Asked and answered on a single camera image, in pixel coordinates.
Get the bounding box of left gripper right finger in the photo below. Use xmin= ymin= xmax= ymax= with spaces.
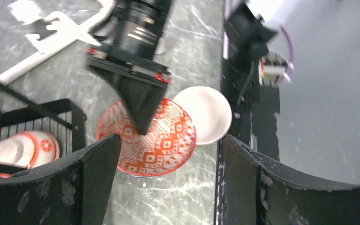
xmin=214 ymin=135 xmax=360 ymax=225

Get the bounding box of black wire dish rack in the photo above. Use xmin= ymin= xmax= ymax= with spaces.
xmin=0 ymin=82 xmax=86 ymax=157

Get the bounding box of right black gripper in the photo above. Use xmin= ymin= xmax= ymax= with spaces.
xmin=87 ymin=45 xmax=171 ymax=135

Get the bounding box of white pvc pipe frame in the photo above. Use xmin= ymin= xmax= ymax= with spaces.
xmin=0 ymin=0 xmax=114 ymax=84

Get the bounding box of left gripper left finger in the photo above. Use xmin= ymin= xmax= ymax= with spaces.
xmin=0 ymin=134 xmax=121 ymax=225

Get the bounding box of orange zigzag bowl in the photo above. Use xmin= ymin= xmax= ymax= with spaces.
xmin=0 ymin=130 xmax=61 ymax=169

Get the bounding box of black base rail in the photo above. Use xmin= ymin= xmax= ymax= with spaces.
xmin=220 ymin=0 xmax=280 ymax=160

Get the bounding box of red geometric pattern bowl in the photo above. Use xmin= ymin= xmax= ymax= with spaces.
xmin=97 ymin=98 xmax=196 ymax=177

